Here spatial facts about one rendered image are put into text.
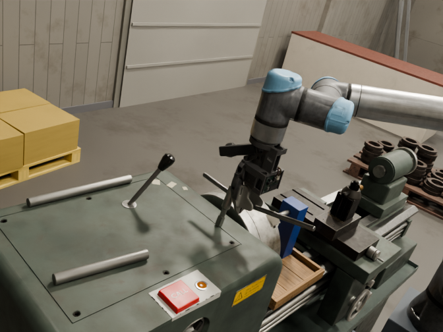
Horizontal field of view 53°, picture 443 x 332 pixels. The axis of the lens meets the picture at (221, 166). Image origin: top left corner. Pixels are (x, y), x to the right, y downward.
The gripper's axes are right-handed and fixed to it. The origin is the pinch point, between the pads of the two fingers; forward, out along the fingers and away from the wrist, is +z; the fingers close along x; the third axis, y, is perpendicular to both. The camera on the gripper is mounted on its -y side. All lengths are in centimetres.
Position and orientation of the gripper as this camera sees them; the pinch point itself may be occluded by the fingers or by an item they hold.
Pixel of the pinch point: (237, 207)
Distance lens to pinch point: 110.4
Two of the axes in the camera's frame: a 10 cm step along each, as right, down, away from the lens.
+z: -2.2, 8.7, 4.5
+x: 6.9, -1.9, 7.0
